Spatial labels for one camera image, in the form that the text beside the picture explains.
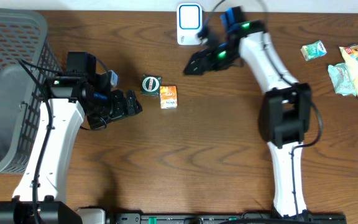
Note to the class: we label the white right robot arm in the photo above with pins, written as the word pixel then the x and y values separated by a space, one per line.
pixel 284 117

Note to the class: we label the teal tissue pack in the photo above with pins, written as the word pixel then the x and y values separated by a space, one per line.
pixel 313 51

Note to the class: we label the white barcode scanner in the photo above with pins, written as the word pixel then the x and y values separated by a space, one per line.
pixel 189 23

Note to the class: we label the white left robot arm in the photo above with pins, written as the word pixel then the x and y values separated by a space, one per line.
pixel 69 98

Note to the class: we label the grey plastic basket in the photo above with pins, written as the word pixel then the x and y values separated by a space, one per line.
pixel 23 36

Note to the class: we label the green round logo box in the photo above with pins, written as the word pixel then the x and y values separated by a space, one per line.
pixel 151 85

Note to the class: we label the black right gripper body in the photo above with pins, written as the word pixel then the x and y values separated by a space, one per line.
pixel 220 56

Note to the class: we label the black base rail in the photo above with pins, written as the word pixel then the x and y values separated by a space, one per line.
pixel 213 218

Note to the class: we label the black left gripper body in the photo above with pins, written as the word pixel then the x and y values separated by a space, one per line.
pixel 106 108

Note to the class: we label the teal wet wipe packet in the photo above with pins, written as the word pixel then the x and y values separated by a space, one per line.
pixel 341 79

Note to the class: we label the orange tissue pack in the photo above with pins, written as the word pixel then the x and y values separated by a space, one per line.
pixel 168 97

